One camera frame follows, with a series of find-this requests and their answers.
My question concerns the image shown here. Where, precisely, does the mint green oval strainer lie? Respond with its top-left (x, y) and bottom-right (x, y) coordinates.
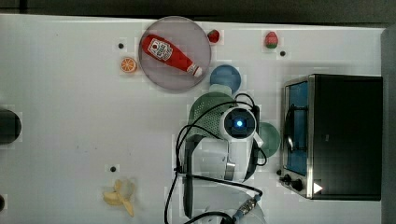
top-left (187, 84), bottom-right (233, 137)

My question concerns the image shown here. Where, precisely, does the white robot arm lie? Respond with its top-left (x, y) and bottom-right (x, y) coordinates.
top-left (182, 106), bottom-right (263, 218)

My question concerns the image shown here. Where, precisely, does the blue cup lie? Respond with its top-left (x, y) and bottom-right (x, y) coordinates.
top-left (210, 64), bottom-right (242, 94)

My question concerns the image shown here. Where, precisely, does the grey round plate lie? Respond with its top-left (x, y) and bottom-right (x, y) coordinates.
top-left (138, 16), bottom-right (211, 91)

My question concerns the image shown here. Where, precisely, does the red strawberry toy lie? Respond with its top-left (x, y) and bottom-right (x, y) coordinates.
top-left (207, 30), bottom-right (220, 43)

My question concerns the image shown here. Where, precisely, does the red plush ketchup bottle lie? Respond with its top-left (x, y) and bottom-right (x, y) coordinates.
top-left (142, 35), bottom-right (203, 77)

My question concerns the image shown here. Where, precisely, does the orange slice toy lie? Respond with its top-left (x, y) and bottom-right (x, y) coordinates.
top-left (120, 57), bottom-right (137, 73)

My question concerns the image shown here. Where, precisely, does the pink peach toy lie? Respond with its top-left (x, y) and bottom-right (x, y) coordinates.
top-left (264, 32), bottom-right (278, 49)

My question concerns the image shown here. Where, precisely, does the peeled banana toy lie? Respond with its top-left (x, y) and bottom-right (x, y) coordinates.
top-left (103, 179), bottom-right (134, 217)

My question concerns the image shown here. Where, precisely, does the black toaster oven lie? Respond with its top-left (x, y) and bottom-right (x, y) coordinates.
top-left (277, 74), bottom-right (383, 201)

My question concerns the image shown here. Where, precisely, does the black round pan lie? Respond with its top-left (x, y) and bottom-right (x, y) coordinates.
top-left (0, 109), bottom-right (21, 145)

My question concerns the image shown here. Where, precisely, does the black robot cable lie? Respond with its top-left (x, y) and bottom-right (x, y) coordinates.
top-left (163, 92), bottom-right (269, 224)

